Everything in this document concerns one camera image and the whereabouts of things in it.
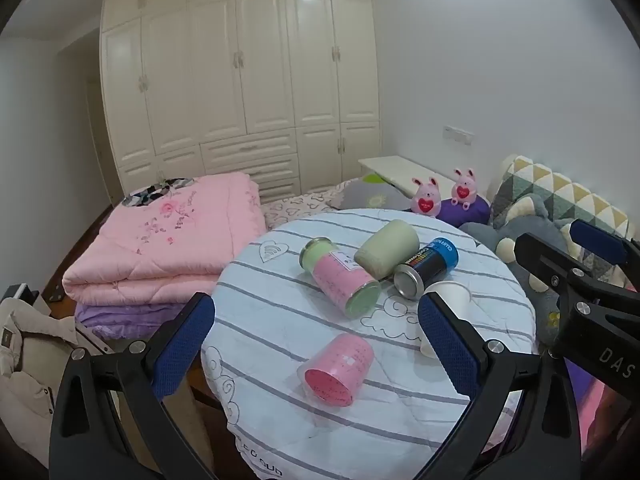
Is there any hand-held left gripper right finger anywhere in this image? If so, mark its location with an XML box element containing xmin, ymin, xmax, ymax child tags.
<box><xmin>417</xmin><ymin>290</ymin><xmax>584</xmax><ymax>480</ymax></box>

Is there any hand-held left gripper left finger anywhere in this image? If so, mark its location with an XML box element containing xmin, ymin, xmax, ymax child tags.
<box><xmin>50</xmin><ymin>292</ymin><xmax>217</xmax><ymax>480</ymax></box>

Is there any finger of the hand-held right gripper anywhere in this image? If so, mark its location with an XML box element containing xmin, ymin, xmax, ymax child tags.
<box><xmin>570</xmin><ymin>219</ymin><xmax>640</xmax><ymax>291</ymax></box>
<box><xmin>515</xmin><ymin>232</ymin><xmax>640</xmax><ymax>307</ymax></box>

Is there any pink plastic cup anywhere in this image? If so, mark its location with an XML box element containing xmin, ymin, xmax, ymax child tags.
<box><xmin>296</xmin><ymin>332</ymin><xmax>376</xmax><ymax>407</ymax></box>

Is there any white paper cup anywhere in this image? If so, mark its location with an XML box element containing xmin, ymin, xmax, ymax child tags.
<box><xmin>420</xmin><ymin>281</ymin><xmax>473</xmax><ymax>358</ymax></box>

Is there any pale green cup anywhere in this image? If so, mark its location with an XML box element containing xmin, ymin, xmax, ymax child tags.
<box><xmin>354</xmin><ymin>219</ymin><xmax>421</xmax><ymax>282</ymax></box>

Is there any grey plush toy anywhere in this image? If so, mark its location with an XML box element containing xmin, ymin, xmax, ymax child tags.
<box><xmin>460</xmin><ymin>195</ymin><xmax>576</xmax><ymax>346</ymax></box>

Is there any folded purple blanket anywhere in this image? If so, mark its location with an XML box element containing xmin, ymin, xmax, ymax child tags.
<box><xmin>75</xmin><ymin>302</ymin><xmax>201</xmax><ymax>341</ymax></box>

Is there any triangle patterned cushion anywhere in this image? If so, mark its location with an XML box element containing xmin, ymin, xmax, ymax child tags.
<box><xmin>487</xmin><ymin>155</ymin><xmax>631</xmax><ymax>281</ymax></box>

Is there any black and blue can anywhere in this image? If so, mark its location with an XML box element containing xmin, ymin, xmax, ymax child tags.
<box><xmin>393</xmin><ymin>237</ymin><xmax>460</xmax><ymax>302</ymax></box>

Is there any purple cushion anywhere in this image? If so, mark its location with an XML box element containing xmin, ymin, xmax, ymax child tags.
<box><xmin>435</xmin><ymin>195</ymin><xmax>492</xmax><ymax>226</ymax></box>

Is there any folded pink quilt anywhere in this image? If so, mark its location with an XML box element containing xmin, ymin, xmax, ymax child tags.
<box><xmin>62</xmin><ymin>172</ymin><xmax>268</xmax><ymax>306</ymax></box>

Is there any striped white table cloth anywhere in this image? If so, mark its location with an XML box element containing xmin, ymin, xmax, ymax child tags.
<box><xmin>200</xmin><ymin>208</ymin><xmax>538</xmax><ymax>480</ymax></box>

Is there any pink rabbit plush toy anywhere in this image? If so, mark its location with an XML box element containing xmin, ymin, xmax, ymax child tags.
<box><xmin>451</xmin><ymin>167</ymin><xmax>478</xmax><ymax>208</ymax></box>
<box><xmin>411</xmin><ymin>176</ymin><xmax>443</xmax><ymax>217</ymax></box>

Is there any green jar with pink label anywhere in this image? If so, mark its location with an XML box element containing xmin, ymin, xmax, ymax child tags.
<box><xmin>299</xmin><ymin>236</ymin><xmax>383</xmax><ymax>318</ymax></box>

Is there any beige jacket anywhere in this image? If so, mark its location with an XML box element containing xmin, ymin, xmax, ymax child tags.
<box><xmin>0</xmin><ymin>297</ymin><xmax>111</xmax><ymax>461</ymax></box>

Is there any black and white patterned cloth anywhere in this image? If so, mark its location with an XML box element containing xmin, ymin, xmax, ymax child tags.
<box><xmin>122</xmin><ymin>177</ymin><xmax>196</xmax><ymax>208</ymax></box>

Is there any grey pillow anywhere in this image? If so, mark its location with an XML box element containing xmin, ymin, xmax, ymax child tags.
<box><xmin>327</xmin><ymin>177</ymin><xmax>416</xmax><ymax>213</ymax></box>

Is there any white bedside table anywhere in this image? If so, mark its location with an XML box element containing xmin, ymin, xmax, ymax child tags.
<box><xmin>358</xmin><ymin>156</ymin><xmax>458</xmax><ymax>198</ymax></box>

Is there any heart print bedsheet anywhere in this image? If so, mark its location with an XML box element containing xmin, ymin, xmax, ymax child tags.
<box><xmin>262</xmin><ymin>177</ymin><xmax>361</xmax><ymax>231</ymax></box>

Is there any cream wardrobe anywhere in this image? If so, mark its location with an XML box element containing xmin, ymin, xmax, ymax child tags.
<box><xmin>100</xmin><ymin>0</ymin><xmax>383</xmax><ymax>206</ymax></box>

